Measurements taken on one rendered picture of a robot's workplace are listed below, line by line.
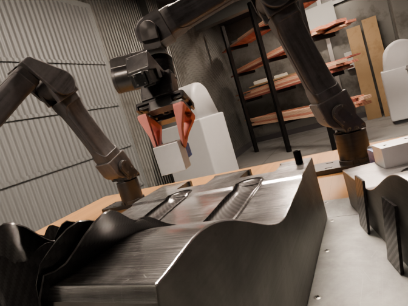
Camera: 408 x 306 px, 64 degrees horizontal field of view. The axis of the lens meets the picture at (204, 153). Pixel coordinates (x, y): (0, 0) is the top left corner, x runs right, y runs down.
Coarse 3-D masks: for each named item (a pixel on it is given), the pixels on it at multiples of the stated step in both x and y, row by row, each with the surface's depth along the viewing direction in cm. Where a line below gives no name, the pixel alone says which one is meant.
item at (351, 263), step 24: (336, 216) 46; (336, 240) 39; (360, 240) 37; (336, 264) 34; (360, 264) 33; (384, 264) 32; (312, 288) 31; (336, 288) 30; (360, 288) 29; (384, 288) 28
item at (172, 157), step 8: (168, 144) 59; (176, 144) 58; (160, 152) 59; (168, 152) 59; (176, 152) 59; (184, 152) 60; (160, 160) 60; (168, 160) 59; (176, 160) 59; (184, 160) 59; (160, 168) 60; (168, 168) 60; (176, 168) 59; (184, 168) 59
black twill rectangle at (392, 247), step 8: (384, 200) 31; (384, 208) 31; (392, 208) 29; (384, 216) 31; (392, 216) 29; (384, 224) 32; (392, 224) 30; (392, 232) 30; (392, 240) 30; (400, 240) 29; (392, 248) 30; (400, 248) 29; (392, 256) 31; (400, 256) 29; (392, 264) 31; (400, 264) 29; (400, 272) 29
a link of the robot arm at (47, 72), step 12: (24, 60) 73; (36, 60) 75; (12, 72) 73; (24, 72) 74; (36, 72) 74; (48, 72) 76; (60, 72) 79; (0, 84) 73; (12, 84) 72; (24, 84) 74; (36, 84) 76; (48, 84) 76; (60, 84) 78; (72, 84) 81; (0, 96) 70; (12, 96) 72; (24, 96) 74; (36, 96) 82; (0, 108) 69; (12, 108) 71; (0, 120) 69
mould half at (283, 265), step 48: (192, 192) 45; (288, 192) 34; (144, 240) 17; (192, 240) 15; (240, 240) 20; (288, 240) 28; (96, 288) 14; (144, 288) 13; (192, 288) 14; (240, 288) 18; (288, 288) 26
